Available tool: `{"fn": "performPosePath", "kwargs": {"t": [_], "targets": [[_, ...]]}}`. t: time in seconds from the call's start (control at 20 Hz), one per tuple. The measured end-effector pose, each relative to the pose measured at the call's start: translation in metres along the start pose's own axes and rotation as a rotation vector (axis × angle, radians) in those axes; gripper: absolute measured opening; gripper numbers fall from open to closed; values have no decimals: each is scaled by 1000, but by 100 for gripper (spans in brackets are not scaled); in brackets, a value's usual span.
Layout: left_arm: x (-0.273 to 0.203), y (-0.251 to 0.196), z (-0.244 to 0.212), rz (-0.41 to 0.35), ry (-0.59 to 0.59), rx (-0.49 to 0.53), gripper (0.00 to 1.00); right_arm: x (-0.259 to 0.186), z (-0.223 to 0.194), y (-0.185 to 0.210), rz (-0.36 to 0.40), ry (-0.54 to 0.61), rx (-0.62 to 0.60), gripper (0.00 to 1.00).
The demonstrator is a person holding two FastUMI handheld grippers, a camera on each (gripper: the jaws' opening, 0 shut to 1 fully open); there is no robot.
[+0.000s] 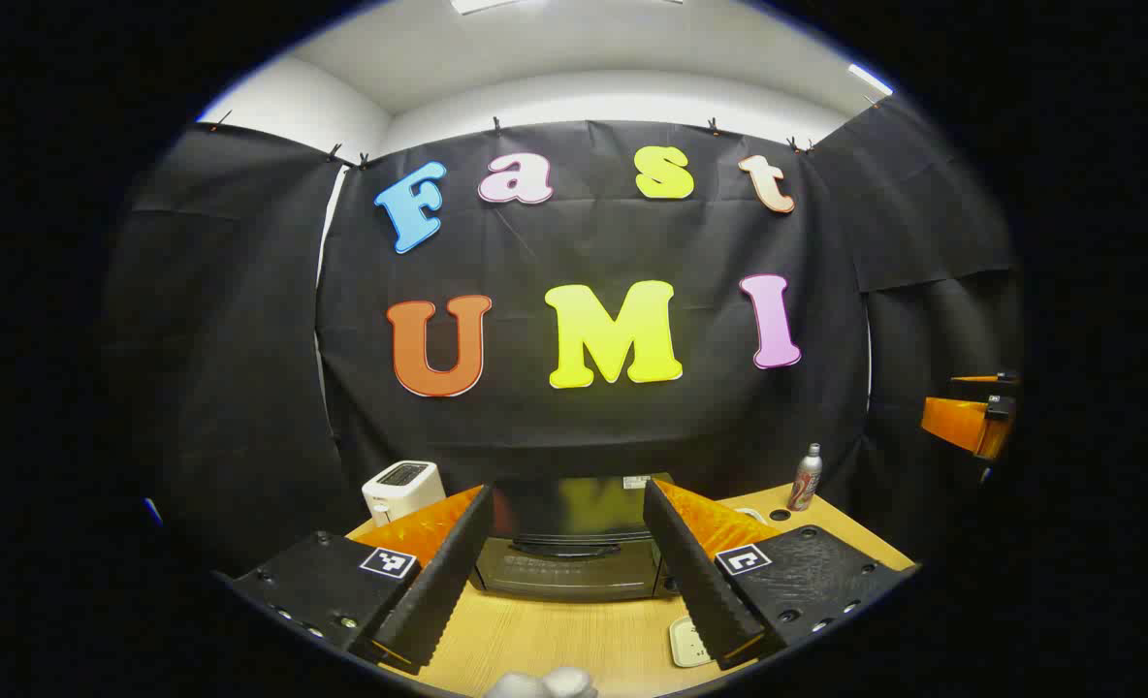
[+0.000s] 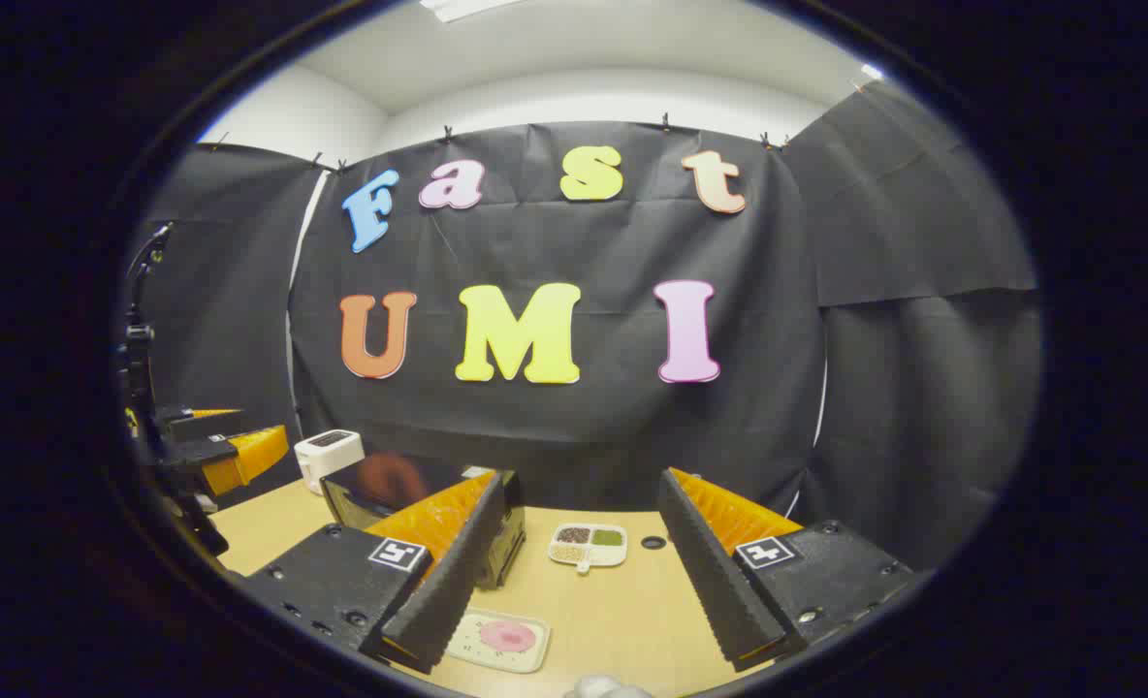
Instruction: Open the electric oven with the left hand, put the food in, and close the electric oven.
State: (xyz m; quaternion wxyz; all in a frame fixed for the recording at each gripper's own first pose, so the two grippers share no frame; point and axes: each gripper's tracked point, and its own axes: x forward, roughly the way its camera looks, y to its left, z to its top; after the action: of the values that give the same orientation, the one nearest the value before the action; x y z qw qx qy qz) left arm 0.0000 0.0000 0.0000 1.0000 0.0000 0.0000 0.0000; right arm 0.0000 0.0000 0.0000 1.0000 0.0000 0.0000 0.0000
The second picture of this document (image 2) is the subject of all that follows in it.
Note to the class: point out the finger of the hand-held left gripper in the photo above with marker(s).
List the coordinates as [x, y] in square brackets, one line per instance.
[244, 458]
[196, 425]

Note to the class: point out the ceiling light panel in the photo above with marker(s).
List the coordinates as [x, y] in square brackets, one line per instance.
[467, 8]

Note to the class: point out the black electric oven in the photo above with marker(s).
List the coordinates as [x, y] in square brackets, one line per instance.
[390, 482]

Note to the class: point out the white divided snack dish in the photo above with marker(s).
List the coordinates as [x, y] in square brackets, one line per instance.
[588, 549]

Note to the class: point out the white rectangular plate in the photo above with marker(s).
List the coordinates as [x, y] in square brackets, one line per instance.
[467, 650]

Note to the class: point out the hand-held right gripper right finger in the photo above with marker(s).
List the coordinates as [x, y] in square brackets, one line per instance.
[715, 582]

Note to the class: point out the white toaster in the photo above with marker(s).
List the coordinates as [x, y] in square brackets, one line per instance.
[327, 458]

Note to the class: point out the pink donut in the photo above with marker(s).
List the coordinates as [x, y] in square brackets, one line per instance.
[508, 637]

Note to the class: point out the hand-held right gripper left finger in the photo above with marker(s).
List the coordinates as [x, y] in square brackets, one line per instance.
[453, 591]

